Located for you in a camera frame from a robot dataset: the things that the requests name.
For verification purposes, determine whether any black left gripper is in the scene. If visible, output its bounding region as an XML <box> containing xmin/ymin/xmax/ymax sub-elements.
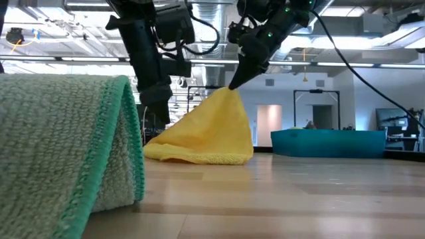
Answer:
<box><xmin>106</xmin><ymin>15</ymin><xmax>193</xmax><ymax>125</ymax></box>

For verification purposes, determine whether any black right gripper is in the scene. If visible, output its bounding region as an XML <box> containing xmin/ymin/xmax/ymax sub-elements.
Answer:
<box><xmin>228</xmin><ymin>0</ymin><xmax>315</xmax><ymax>90</ymax></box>

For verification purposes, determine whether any yellow microfiber towel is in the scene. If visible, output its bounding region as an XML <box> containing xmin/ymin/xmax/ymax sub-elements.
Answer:
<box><xmin>143</xmin><ymin>86</ymin><xmax>255</xmax><ymax>166</ymax></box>

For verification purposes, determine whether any linear ceiling light strip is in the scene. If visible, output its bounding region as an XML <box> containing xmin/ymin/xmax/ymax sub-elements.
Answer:
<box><xmin>0</xmin><ymin>55</ymin><xmax>425</xmax><ymax>70</ymax></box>

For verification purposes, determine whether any teal plastic bin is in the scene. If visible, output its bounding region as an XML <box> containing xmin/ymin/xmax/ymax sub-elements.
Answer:
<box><xmin>270</xmin><ymin>128</ymin><xmax>388</xmax><ymax>159</ymax></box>

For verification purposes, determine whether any pale green towel teal edge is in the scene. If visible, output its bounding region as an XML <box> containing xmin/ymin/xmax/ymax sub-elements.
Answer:
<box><xmin>0</xmin><ymin>73</ymin><xmax>146</xmax><ymax>239</ymax></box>

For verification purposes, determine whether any dark computer monitor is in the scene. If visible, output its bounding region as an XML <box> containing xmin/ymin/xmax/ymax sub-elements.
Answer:
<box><xmin>375</xmin><ymin>108</ymin><xmax>408</xmax><ymax>129</ymax></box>

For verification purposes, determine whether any black ceiling device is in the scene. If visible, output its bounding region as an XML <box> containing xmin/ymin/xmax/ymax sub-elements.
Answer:
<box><xmin>5</xmin><ymin>27</ymin><xmax>25</xmax><ymax>45</ymax></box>

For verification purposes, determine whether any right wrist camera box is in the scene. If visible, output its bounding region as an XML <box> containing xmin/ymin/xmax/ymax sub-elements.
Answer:
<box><xmin>227</xmin><ymin>21</ymin><xmax>256</xmax><ymax>46</ymax></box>

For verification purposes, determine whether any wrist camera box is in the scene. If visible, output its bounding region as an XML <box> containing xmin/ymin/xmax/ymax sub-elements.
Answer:
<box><xmin>155</xmin><ymin>3</ymin><xmax>196</xmax><ymax>44</ymax></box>
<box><xmin>227</xmin><ymin>21</ymin><xmax>256</xmax><ymax>46</ymax></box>

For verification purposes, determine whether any black camera cable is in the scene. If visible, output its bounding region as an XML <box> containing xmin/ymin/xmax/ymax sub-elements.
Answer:
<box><xmin>181</xmin><ymin>13</ymin><xmax>222</xmax><ymax>56</ymax></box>

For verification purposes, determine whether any yellow hanging cord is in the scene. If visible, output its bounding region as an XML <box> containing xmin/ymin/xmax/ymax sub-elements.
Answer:
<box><xmin>301</xmin><ymin>48</ymin><xmax>309</xmax><ymax>83</ymax></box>

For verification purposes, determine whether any silver ceiling duct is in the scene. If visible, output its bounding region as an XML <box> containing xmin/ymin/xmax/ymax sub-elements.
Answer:
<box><xmin>191</xmin><ymin>2</ymin><xmax>227</xmax><ymax>40</ymax></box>

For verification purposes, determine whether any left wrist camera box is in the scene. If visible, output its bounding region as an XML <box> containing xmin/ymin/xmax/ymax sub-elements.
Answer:
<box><xmin>155</xmin><ymin>3</ymin><xmax>196</xmax><ymax>44</ymax></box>

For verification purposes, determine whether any long black arm cable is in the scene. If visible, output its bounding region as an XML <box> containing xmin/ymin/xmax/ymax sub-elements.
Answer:
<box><xmin>309</xmin><ymin>9</ymin><xmax>425</xmax><ymax>130</ymax></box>

